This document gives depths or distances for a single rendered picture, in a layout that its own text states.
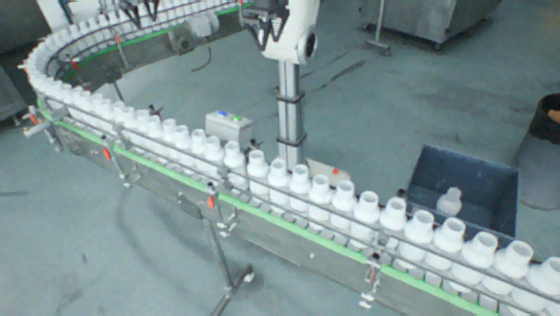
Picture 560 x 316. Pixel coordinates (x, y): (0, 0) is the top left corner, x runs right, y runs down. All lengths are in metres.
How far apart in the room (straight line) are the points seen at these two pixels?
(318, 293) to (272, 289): 0.25
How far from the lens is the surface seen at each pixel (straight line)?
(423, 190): 1.42
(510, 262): 0.79
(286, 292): 1.91
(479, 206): 1.45
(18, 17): 5.96
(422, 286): 0.86
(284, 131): 1.62
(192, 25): 2.29
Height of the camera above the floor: 1.72
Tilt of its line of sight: 41 degrees down
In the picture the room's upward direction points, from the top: 4 degrees counter-clockwise
